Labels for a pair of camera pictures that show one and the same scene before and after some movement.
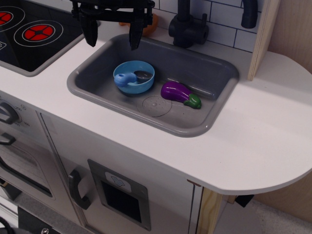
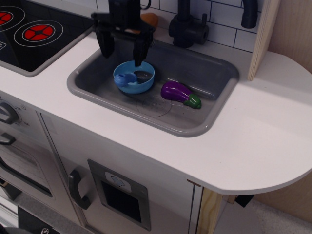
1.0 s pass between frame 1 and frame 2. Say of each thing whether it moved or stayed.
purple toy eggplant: stayed
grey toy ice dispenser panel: stayed
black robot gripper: moved
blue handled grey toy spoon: stayed
